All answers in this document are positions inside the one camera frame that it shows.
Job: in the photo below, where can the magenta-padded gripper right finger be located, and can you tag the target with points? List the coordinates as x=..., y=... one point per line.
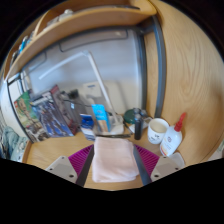
x=168, y=166

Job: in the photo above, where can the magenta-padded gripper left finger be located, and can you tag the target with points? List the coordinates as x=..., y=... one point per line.
x=61, y=168

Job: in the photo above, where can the pale pink towel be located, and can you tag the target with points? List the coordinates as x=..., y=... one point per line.
x=115, y=160

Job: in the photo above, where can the white bottle with red cap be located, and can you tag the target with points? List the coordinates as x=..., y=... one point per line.
x=170, y=141

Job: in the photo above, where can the white cup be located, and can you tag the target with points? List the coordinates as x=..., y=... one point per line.
x=157, y=131

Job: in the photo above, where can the small blue carton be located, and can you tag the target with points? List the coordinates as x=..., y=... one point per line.
x=88, y=128

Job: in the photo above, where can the slim black bottle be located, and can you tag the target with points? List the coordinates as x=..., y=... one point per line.
x=138, y=128

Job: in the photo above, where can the blue robot model box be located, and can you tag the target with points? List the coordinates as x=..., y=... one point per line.
x=53, y=118

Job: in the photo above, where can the teal and white bedding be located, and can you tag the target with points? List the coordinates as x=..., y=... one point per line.
x=11, y=145

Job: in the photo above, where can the dark green round container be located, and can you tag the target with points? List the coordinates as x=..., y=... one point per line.
x=130, y=116

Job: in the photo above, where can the green toy figure box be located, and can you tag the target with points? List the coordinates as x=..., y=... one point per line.
x=26, y=115

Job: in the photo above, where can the light blue card pack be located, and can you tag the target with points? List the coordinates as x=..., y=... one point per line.
x=100, y=116

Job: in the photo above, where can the wooden shelf unit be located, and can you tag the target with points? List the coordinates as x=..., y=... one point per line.
x=83, y=23

